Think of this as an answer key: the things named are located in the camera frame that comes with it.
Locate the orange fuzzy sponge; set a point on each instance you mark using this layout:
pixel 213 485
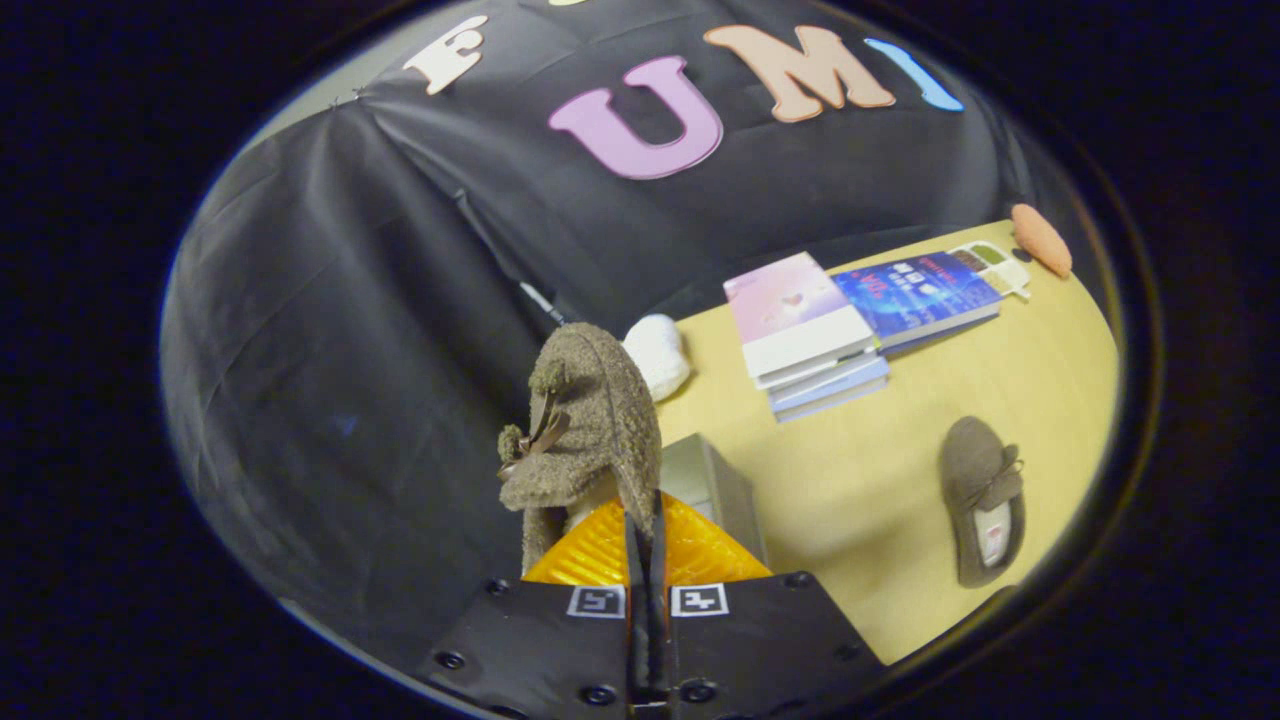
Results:
pixel 1042 240

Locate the grey storage box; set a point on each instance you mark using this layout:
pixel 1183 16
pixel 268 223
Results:
pixel 720 490

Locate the blue cover book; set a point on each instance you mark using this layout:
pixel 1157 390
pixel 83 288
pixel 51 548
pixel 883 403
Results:
pixel 915 290

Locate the pink cover book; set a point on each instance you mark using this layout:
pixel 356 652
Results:
pixel 790 300

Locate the light blue paperback book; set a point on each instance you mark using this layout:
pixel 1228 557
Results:
pixel 830 395

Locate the thin white strip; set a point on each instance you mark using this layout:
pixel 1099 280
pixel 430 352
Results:
pixel 542 303

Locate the white paperback book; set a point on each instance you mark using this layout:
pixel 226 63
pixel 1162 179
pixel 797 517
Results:
pixel 820 375

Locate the white fluffy plush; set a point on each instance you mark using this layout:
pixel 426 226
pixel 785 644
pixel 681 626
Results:
pixel 660 355

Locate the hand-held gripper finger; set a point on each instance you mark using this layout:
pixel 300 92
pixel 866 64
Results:
pixel 660 600
pixel 637 600

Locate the white compartment seed tray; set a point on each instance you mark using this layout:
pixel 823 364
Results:
pixel 995 262

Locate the brown fuzzy slipper shoe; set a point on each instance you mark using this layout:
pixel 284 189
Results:
pixel 970 470
pixel 610 410

